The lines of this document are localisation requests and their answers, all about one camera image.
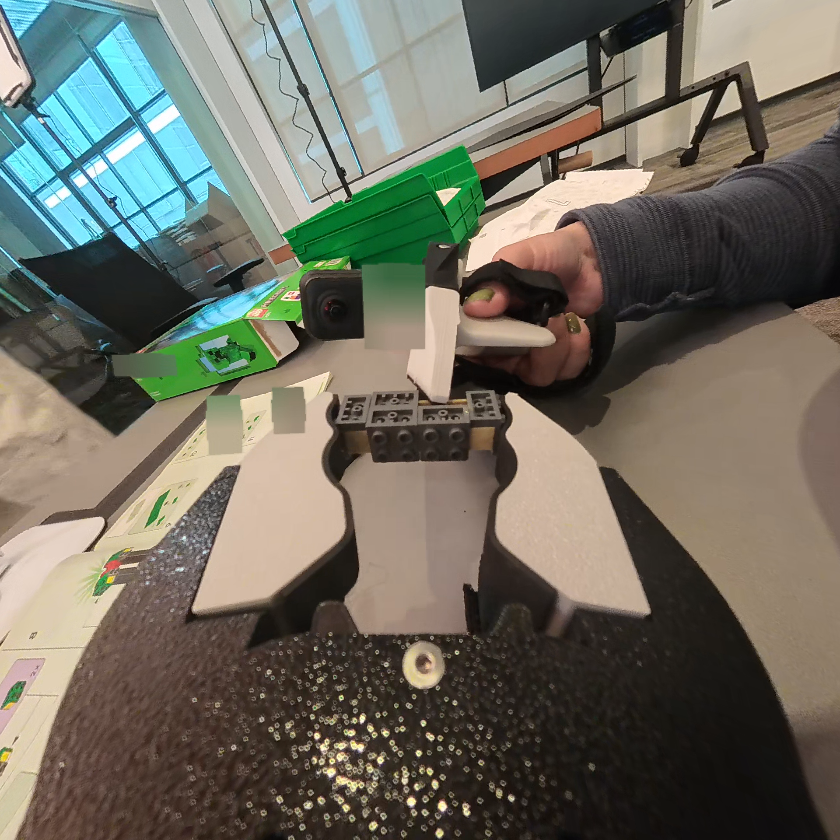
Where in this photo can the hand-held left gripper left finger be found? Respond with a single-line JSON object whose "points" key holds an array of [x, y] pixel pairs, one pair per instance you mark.
{"points": [[282, 525]]}

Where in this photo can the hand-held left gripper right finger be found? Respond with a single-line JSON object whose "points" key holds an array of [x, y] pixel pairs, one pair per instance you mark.
{"points": [[564, 525]]}

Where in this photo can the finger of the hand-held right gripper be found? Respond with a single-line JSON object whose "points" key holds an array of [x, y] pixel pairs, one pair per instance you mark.
{"points": [[436, 354]]}

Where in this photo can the tan and black brick assembly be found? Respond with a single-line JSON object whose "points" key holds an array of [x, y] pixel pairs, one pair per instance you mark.
{"points": [[420, 433]]}

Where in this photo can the person's right forearm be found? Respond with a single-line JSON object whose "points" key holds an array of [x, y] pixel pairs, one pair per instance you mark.
{"points": [[709, 249]]}

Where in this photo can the grey desk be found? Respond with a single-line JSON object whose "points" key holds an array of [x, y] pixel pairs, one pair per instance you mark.
{"points": [[689, 426]]}

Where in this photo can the person's right hand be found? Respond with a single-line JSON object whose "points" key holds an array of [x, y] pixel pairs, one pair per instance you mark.
{"points": [[577, 275]]}

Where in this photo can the green stacked plastic bins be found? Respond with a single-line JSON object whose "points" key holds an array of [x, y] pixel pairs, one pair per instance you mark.
{"points": [[380, 223]]}

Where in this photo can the white paper sheet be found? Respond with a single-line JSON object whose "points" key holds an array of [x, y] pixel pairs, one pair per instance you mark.
{"points": [[525, 223]]}

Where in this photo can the green toy brick box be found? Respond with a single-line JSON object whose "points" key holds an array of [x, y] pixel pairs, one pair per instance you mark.
{"points": [[223, 341]]}

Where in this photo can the black tripod pole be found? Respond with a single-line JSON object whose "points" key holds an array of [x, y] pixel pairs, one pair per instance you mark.
{"points": [[306, 98]]}

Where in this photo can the large black display screen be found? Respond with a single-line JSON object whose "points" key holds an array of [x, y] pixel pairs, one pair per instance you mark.
{"points": [[538, 33]]}

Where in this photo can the open instruction booklet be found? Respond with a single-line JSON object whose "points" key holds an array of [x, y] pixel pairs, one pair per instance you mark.
{"points": [[39, 604]]}

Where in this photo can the small black media box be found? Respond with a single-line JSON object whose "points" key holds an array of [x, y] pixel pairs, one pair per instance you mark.
{"points": [[633, 29]]}

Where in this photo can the black display stand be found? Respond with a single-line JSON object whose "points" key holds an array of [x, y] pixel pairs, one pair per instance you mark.
{"points": [[753, 111]]}

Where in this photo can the white rounded base plate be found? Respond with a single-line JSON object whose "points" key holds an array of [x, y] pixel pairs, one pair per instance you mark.
{"points": [[39, 544]]}

